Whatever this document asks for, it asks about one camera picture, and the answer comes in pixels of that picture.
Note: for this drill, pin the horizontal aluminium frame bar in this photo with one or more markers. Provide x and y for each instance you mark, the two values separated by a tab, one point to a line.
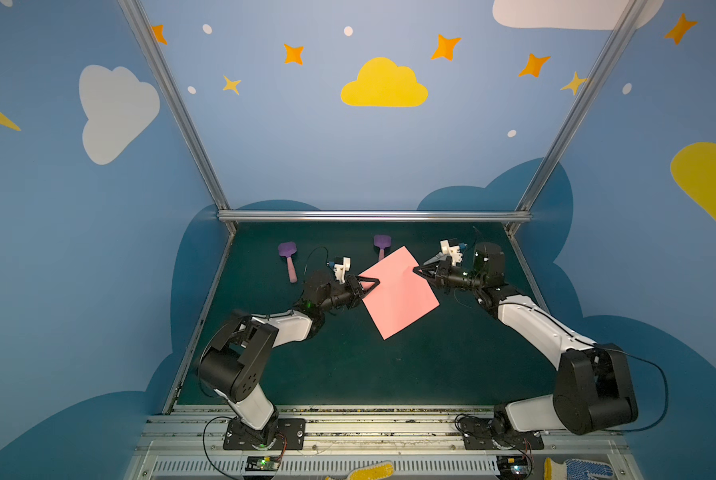
373	216

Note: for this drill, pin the white small plastic device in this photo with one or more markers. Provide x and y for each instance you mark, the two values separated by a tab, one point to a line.
434	259

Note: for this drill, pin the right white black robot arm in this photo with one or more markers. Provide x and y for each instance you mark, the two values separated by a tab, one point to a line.
593	389

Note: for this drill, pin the right green circuit board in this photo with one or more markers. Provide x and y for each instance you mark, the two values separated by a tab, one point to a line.
514	468

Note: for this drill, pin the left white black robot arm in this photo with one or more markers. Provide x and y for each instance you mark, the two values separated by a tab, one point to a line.
233	362

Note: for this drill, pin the purple pink spatula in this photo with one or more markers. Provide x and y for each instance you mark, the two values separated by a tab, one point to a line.
287	250
382	242

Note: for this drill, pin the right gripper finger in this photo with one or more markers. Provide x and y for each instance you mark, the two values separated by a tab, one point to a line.
432	278
430	269

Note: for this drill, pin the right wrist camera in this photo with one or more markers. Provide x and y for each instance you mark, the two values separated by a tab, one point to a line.
453	249

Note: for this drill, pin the left green circuit board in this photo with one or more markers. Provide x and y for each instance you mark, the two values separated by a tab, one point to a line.
262	464

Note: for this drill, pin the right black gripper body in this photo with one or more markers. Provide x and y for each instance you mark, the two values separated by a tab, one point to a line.
438	276

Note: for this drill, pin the right purple pink spatula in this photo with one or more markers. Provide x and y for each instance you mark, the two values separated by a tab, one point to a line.
382	242

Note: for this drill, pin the right aluminium frame post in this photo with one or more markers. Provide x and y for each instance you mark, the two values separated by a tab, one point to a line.
613	49

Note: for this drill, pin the pink square paper sheet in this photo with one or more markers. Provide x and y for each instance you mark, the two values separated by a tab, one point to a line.
401	297

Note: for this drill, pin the aluminium front rail base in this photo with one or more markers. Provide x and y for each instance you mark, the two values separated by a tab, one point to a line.
420	442

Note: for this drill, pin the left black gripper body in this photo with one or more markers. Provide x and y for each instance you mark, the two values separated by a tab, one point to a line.
355	288

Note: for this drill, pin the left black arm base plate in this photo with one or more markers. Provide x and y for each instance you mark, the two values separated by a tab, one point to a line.
278	433

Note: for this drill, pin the blue white glove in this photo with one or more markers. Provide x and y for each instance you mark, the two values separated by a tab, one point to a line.
577	469

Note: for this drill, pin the green circuit board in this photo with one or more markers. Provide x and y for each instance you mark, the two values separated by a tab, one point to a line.
514	468
262	464

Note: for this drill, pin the aluminium frame post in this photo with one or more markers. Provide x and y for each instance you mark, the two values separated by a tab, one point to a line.
613	49
139	23

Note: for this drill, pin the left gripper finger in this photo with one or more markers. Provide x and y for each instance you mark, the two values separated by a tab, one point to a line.
362	291
367	281

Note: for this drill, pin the yellow glove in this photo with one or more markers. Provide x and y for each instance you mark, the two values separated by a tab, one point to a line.
379	471

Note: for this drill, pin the left aluminium frame post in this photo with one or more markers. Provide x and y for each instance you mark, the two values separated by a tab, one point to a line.
139	23

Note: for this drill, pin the left purple pink spatula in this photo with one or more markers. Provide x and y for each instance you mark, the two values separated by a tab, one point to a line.
287	250

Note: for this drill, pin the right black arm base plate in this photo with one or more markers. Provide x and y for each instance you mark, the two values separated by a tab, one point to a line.
495	434

